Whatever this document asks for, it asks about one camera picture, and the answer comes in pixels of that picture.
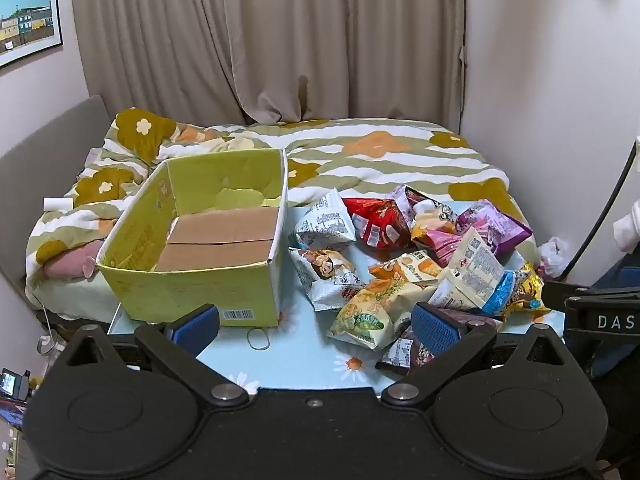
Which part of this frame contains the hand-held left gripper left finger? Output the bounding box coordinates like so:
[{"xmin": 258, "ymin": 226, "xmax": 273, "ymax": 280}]
[{"xmin": 60, "ymin": 303, "xmax": 251, "ymax": 408}]

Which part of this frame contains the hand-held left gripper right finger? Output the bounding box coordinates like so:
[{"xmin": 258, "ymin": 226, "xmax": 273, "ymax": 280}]
[{"xmin": 380, "ymin": 302, "xmax": 568, "ymax": 408}]

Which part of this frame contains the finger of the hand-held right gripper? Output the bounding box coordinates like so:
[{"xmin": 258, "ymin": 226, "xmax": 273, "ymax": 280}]
[{"xmin": 542, "ymin": 280, "xmax": 593, "ymax": 313}]

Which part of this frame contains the gold snack packet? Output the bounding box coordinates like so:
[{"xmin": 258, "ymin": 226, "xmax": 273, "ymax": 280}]
[{"xmin": 502, "ymin": 262, "xmax": 551, "ymax": 322}]

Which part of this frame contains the yellow-green cardboard box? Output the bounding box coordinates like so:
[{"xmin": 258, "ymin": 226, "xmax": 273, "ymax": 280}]
[{"xmin": 95, "ymin": 148, "xmax": 290, "ymax": 327}]

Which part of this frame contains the white plastic bag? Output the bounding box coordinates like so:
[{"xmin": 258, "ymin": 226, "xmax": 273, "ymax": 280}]
[{"xmin": 537, "ymin": 236, "xmax": 571, "ymax": 278}]

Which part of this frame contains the blue snack packet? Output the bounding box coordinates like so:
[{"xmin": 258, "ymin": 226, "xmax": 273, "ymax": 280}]
[{"xmin": 482, "ymin": 270, "xmax": 531, "ymax": 317}]

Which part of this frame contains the rubber band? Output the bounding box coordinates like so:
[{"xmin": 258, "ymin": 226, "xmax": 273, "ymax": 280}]
[{"xmin": 246, "ymin": 327, "xmax": 273, "ymax": 351}]

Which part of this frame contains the orange snack packet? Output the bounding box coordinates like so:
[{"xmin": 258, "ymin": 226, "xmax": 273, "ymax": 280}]
[{"xmin": 369, "ymin": 250, "xmax": 443, "ymax": 286}]

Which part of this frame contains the yellow green snack packet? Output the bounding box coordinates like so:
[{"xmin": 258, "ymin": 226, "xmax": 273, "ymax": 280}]
[{"xmin": 327, "ymin": 280, "xmax": 423, "ymax": 351}]

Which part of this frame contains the cream snack packet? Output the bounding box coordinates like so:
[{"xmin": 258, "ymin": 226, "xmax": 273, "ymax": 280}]
[{"xmin": 429, "ymin": 227, "xmax": 506, "ymax": 311}]

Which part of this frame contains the red snack packet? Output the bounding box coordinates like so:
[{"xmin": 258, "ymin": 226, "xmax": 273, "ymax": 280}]
[{"xmin": 342, "ymin": 197, "xmax": 413, "ymax": 251}]

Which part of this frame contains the white purple snack packet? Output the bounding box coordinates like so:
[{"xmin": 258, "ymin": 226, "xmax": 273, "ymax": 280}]
[{"xmin": 395, "ymin": 185, "xmax": 458, "ymax": 233}]

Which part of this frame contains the white cartoon face snack packet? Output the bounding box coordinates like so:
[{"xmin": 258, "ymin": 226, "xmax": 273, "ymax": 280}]
[{"xmin": 289, "ymin": 247, "xmax": 368, "ymax": 312}]

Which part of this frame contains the pink plush toy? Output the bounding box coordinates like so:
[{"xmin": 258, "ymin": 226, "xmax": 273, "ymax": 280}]
[{"xmin": 42, "ymin": 240, "xmax": 108, "ymax": 279}]

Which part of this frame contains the white grey snack packet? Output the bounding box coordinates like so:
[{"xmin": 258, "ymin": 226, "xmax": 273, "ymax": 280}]
[{"xmin": 294, "ymin": 189, "xmax": 357, "ymax": 250}]

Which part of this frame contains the striped floral blanket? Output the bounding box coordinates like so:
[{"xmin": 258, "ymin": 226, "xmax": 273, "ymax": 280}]
[{"xmin": 25, "ymin": 107, "xmax": 538, "ymax": 321}]

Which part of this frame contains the small screen device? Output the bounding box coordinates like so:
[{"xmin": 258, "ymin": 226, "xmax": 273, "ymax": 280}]
[{"xmin": 0, "ymin": 367, "xmax": 31, "ymax": 403}]

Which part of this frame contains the grey headboard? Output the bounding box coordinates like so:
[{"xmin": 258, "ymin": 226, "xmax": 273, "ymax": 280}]
[{"xmin": 0, "ymin": 95, "xmax": 113, "ymax": 281}]

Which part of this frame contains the beige curtain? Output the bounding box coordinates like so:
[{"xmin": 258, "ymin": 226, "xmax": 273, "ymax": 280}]
[{"xmin": 70, "ymin": 0, "xmax": 468, "ymax": 131}]

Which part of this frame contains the black cable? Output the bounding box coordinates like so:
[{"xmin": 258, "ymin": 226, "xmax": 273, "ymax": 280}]
[{"xmin": 557, "ymin": 140, "xmax": 640, "ymax": 281}]

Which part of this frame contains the white cord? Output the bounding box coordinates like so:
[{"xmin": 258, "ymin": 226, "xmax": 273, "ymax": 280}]
[{"xmin": 39, "ymin": 297, "xmax": 58, "ymax": 361}]

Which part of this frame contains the framed wall picture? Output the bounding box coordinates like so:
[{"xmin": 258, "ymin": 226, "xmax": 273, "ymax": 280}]
[{"xmin": 0, "ymin": 0, "xmax": 65, "ymax": 68}]

